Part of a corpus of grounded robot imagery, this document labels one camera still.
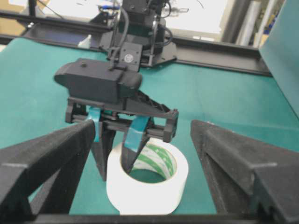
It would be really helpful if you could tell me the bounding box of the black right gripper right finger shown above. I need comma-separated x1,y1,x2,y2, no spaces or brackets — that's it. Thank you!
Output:
190,120,299,224

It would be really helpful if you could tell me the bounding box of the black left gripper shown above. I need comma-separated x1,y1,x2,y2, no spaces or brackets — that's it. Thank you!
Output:
54,58,179,181

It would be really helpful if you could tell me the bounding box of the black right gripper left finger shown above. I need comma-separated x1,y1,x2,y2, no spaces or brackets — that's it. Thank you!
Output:
0,120,95,224

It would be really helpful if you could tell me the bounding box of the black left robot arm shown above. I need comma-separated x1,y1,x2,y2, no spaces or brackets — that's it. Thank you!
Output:
54,0,179,180

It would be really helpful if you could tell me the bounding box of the green table cloth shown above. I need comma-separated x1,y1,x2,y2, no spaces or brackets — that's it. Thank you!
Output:
0,38,299,215

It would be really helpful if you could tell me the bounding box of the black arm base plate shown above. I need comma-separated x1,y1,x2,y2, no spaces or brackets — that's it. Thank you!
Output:
24,19,177,71

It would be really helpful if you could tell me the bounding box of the black aluminium frame rail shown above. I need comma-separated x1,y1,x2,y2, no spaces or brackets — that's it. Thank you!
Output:
0,10,271,77

